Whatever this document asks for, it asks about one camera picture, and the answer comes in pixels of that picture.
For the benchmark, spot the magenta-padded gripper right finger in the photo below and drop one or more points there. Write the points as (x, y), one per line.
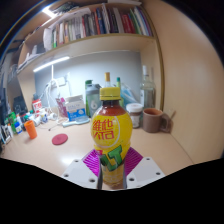
(145, 170)

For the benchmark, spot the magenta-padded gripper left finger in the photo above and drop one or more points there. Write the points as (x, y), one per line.
(80, 171)

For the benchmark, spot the yellow drink bottle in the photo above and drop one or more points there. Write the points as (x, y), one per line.
(111, 130)

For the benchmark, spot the flat round red coaster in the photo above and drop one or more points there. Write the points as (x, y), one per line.
(60, 139)

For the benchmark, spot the light blue hairbrush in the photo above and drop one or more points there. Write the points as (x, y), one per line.
(76, 122)

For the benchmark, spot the brown ceramic mug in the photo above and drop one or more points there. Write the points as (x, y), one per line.
(152, 121)

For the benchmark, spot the white-lidded brown jar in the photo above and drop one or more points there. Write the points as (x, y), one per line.
(135, 116)

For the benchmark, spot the blue and white carton box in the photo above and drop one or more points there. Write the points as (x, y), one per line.
(75, 110)

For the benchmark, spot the orange plastic cup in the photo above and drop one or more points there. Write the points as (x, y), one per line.
(31, 130)

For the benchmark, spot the pink snack bag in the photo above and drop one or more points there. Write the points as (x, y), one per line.
(61, 106)

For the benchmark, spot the grey shaker bottle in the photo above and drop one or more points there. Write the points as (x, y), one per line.
(92, 100)

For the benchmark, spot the blue-capped white bottle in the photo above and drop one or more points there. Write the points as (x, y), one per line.
(18, 128)

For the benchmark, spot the clear glass bottle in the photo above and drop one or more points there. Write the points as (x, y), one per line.
(147, 91)

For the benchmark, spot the green plastic container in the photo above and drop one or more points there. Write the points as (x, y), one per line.
(12, 120)

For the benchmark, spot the green glass bottle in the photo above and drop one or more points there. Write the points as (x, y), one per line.
(88, 82)

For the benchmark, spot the white power strip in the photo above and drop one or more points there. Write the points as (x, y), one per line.
(58, 82)

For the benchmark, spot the green-capped slim bottle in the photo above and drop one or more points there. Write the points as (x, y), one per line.
(118, 81)

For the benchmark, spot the yellow-capped glass bottle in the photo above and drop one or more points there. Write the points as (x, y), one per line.
(107, 79)

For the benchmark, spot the white under-shelf light bar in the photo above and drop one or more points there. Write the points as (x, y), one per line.
(50, 64)

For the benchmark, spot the wooden shelf unit with books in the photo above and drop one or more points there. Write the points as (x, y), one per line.
(110, 41)

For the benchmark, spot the ceiling light tube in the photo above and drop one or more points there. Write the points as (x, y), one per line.
(48, 12)

